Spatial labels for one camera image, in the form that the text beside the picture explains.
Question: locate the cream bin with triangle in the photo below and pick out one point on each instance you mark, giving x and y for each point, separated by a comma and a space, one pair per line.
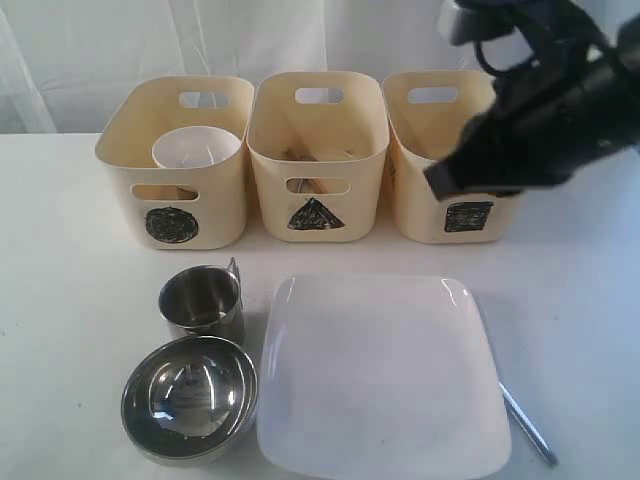
340, 118

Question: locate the steel table knife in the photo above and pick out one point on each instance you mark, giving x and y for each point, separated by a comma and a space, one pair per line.
515, 411

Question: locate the white curtain backdrop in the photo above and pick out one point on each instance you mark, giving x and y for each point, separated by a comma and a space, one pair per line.
66, 66

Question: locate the wooden chopstick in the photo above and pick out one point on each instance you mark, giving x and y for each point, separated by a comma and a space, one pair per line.
293, 183

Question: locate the cream bin with circle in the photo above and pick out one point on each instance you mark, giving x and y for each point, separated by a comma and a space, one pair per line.
218, 216

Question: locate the stainless steel bowl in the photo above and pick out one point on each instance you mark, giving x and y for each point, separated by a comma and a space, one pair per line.
190, 401

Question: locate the cream bin with square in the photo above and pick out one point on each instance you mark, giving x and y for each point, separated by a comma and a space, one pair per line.
427, 112

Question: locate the steel mug wire handle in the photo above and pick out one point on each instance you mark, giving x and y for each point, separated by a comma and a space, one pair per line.
205, 300

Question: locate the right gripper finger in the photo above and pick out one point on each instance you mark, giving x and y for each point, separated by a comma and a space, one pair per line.
466, 22

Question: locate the white square plate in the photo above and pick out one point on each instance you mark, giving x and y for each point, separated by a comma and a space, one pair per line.
379, 376

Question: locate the white round bowl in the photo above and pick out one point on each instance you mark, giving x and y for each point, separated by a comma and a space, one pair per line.
194, 147

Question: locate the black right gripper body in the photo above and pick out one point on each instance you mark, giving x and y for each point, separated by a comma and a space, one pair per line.
548, 123

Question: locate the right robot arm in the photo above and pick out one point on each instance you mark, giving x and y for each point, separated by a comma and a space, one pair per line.
555, 29

